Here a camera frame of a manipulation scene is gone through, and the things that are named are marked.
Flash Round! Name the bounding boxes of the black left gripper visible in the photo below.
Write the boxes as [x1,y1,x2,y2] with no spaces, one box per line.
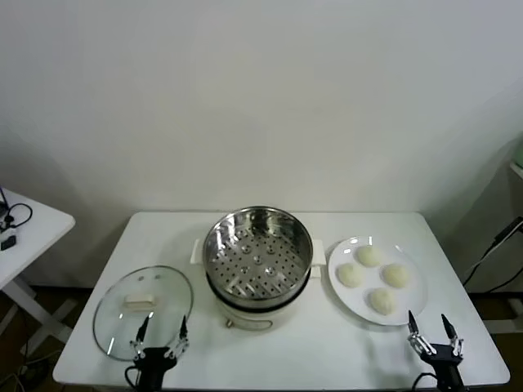
[129,312,191,392]

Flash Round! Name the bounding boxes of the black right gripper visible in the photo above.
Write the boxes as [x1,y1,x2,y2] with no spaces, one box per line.
[407,310,466,392]

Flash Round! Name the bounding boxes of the white steamed baozi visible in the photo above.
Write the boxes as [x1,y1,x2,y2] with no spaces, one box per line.
[335,263,364,288]
[367,287,398,316]
[357,245,382,269]
[380,263,412,289]

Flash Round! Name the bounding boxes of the stainless steel steamer basket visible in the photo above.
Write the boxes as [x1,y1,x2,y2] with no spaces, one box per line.
[203,207,315,301]

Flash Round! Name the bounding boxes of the white round plate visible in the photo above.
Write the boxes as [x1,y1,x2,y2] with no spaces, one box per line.
[327,235,429,327]

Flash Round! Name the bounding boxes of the glass pot lid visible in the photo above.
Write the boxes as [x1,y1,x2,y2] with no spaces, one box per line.
[92,265,194,363]

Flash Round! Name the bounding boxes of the cream electric cooking pot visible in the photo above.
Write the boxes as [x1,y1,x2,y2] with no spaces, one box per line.
[190,238,327,330]

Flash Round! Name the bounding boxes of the white folding side table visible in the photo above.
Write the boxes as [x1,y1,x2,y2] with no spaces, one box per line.
[0,186,77,357]

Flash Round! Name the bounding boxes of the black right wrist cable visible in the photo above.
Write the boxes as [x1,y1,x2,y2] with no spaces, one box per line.
[411,372,438,392]

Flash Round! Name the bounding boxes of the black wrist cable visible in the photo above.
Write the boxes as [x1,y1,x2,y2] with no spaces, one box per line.
[123,364,143,390]
[411,372,438,392]

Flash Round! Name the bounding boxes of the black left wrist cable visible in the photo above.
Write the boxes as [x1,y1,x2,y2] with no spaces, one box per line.
[123,364,143,390]

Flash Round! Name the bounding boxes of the white table frame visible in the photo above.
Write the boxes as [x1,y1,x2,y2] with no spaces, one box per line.
[484,296,523,334]

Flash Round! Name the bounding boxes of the black cable with adapter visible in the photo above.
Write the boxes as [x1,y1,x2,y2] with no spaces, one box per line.
[463,218,523,294]

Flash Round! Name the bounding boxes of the white floor cable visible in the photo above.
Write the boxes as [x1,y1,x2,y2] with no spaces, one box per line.
[14,354,50,392]

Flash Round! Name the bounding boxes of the black looped cable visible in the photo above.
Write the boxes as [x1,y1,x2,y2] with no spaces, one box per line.
[4,203,34,230]

